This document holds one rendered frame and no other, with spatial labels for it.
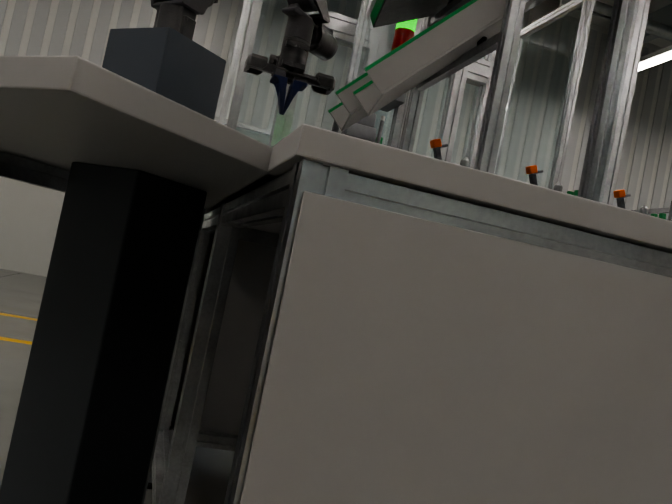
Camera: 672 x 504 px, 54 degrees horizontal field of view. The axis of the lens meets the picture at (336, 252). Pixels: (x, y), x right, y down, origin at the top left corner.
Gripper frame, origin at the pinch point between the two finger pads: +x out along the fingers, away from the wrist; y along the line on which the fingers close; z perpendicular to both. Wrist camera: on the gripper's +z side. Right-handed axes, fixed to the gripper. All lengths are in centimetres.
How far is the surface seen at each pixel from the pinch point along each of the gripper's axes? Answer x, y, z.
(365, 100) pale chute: 6.4, -7.2, -36.7
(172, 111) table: 23, 20, -72
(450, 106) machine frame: -33, -69, 77
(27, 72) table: 23, 32, -75
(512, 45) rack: -1, -21, -55
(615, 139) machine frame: -32, -124, 59
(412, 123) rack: 3.8, -20.9, -21.9
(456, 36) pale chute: -2, -14, -51
